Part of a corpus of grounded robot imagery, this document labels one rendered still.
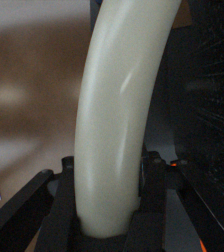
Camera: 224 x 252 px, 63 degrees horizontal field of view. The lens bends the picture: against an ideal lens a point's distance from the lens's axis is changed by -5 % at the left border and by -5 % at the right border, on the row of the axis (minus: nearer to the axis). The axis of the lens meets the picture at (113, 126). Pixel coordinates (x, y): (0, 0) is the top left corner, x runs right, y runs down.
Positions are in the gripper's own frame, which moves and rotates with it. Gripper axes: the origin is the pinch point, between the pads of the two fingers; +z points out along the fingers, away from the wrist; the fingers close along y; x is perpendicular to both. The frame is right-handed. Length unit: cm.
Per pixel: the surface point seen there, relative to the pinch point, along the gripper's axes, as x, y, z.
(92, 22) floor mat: 42, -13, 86
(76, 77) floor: 15, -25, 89
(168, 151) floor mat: -30, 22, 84
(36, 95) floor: 8, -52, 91
